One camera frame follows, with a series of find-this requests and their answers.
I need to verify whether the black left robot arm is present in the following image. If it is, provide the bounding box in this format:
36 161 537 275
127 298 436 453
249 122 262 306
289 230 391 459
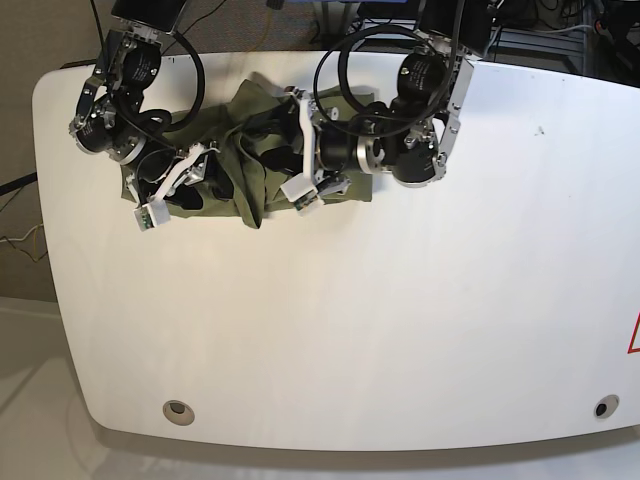
242 1 497 200

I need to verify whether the olive green T-shirt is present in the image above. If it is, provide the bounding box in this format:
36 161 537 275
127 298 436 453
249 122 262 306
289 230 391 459
119 72 376 231

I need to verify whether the yellow floor cable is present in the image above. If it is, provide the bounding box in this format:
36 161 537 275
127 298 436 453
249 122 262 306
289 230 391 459
0 219 49 264

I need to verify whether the table grommet hole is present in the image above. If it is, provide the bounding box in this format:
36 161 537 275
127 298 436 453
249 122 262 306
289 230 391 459
594 395 620 419
162 400 195 426

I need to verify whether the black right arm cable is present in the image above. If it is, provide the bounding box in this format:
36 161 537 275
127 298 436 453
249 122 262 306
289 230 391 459
89 0 207 134

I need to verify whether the left table grommet hole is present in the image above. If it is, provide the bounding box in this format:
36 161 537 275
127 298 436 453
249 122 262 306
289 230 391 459
162 400 195 426

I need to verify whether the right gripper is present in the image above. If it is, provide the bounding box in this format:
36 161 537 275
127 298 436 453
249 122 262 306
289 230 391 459
74 109 235 210

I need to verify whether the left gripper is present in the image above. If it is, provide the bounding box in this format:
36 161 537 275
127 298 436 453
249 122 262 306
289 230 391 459
249 97 400 175

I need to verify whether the right table grommet hole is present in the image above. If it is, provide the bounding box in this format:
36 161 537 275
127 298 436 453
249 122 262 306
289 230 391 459
594 395 620 419

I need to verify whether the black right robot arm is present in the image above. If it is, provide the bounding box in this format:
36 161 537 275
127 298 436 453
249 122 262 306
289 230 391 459
69 1 234 211

